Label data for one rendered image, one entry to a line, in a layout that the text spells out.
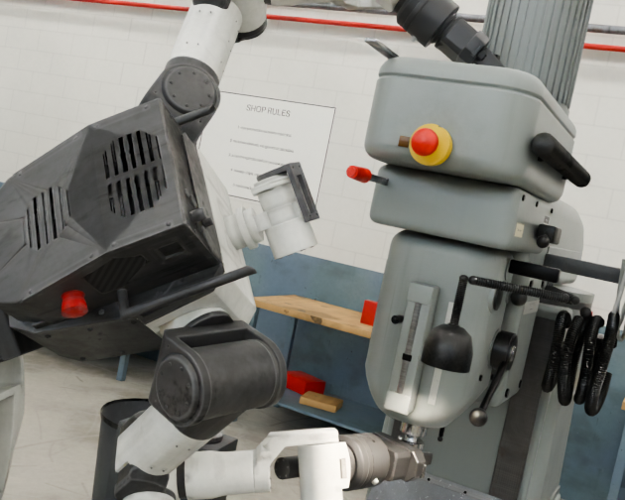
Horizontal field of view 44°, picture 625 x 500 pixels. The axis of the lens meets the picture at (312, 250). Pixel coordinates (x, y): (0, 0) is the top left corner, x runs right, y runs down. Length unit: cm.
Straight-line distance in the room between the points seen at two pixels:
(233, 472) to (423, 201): 51
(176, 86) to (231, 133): 542
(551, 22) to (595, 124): 408
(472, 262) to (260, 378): 44
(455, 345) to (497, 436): 67
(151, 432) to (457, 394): 50
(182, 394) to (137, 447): 20
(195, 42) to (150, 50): 594
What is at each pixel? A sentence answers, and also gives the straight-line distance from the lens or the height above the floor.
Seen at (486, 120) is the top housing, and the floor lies 181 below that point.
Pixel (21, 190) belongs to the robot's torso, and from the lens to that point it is 110.
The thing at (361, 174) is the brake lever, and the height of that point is 170.
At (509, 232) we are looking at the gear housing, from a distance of 123.
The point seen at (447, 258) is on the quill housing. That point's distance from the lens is 129.
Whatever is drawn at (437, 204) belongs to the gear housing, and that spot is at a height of 168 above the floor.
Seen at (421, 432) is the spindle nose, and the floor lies 129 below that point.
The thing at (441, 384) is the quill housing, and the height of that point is 140.
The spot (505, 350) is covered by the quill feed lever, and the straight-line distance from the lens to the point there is 138.
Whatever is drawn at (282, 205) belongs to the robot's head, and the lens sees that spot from 110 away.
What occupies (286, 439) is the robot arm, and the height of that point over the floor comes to 128.
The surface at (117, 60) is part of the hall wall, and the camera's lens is 744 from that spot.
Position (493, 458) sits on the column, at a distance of 179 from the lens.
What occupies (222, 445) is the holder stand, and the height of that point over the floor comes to 113.
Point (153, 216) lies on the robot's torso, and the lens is 94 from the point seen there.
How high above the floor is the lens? 165
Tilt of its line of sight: 4 degrees down
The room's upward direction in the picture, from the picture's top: 11 degrees clockwise
